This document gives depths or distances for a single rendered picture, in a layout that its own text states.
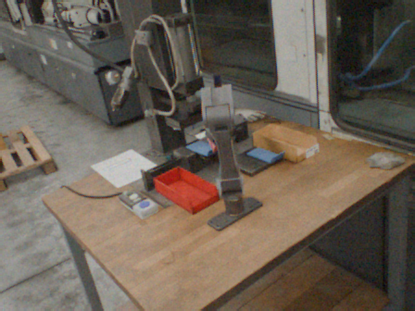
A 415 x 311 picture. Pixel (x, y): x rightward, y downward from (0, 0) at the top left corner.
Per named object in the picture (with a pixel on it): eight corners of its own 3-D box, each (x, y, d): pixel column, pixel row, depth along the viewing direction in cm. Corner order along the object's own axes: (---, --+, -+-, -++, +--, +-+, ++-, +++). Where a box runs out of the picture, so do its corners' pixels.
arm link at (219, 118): (221, 182, 152) (206, 103, 131) (241, 180, 151) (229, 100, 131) (222, 195, 147) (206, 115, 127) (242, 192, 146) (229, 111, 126)
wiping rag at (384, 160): (358, 167, 167) (389, 173, 157) (357, 159, 166) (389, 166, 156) (380, 152, 174) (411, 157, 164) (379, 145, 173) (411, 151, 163)
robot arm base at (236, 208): (202, 204, 145) (215, 211, 139) (247, 179, 154) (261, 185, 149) (206, 223, 148) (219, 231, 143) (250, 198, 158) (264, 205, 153)
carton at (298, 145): (297, 165, 175) (295, 147, 172) (254, 149, 194) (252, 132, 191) (319, 153, 181) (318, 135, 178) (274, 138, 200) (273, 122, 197)
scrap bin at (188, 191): (193, 215, 154) (190, 201, 151) (156, 192, 173) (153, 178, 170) (220, 200, 160) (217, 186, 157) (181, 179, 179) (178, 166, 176)
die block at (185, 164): (190, 176, 180) (187, 159, 177) (177, 168, 187) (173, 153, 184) (228, 156, 190) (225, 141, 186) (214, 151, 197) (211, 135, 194)
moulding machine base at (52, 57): (6, 65, 919) (-12, 16, 877) (55, 52, 964) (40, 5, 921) (110, 133, 487) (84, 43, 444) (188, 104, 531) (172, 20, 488)
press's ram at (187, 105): (182, 137, 171) (168, 62, 158) (149, 123, 191) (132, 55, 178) (219, 121, 180) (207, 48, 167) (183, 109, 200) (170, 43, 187)
